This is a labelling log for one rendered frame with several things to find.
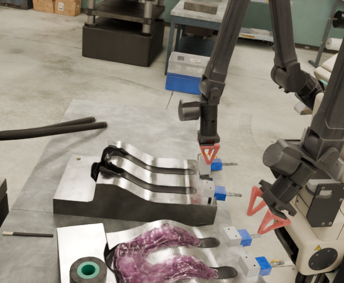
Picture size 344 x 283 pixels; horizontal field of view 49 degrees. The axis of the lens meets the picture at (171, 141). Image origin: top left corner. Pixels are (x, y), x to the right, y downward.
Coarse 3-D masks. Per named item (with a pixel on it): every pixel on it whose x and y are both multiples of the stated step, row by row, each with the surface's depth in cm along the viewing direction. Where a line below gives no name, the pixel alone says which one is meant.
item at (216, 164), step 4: (200, 156) 129; (208, 156) 129; (200, 160) 126; (204, 160) 126; (216, 160) 129; (220, 160) 129; (200, 164) 126; (204, 164) 127; (212, 164) 127; (216, 164) 127; (220, 164) 127; (224, 164) 129; (228, 164) 129; (232, 164) 129; (236, 164) 129; (200, 168) 127; (204, 168) 127; (208, 168) 127; (212, 168) 128; (216, 168) 128; (220, 168) 128; (200, 172) 127; (204, 172) 127; (208, 172) 128
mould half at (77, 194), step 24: (120, 144) 131; (72, 168) 128; (192, 168) 132; (72, 192) 117; (96, 192) 112; (120, 192) 112; (144, 192) 116; (96, 216) 117; (120, 216) 117; (144, 216) 117; (168, 216) 117; (192, 216) 117
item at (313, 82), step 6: (312, 78) 126; (306, 84) 124; (312, 84) 125; (318, 84) 126; (300, 90) 126; (306, 90) 126; (312, 90) 125; (300, 96) 128; (306, 96) 126; (306, 102) 129
